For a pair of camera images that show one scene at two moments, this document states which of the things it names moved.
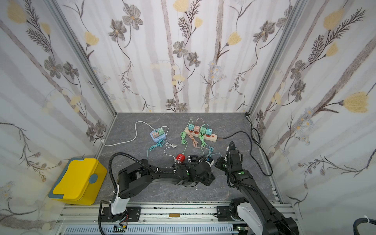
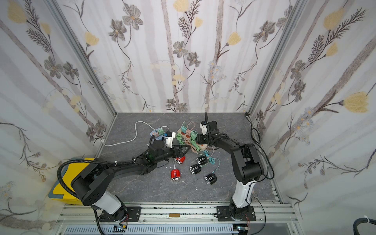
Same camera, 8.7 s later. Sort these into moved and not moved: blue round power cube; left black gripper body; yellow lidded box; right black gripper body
Moved: right black gripper body; left black gripper body
Not moved: yellow lidded box; blue round power cube
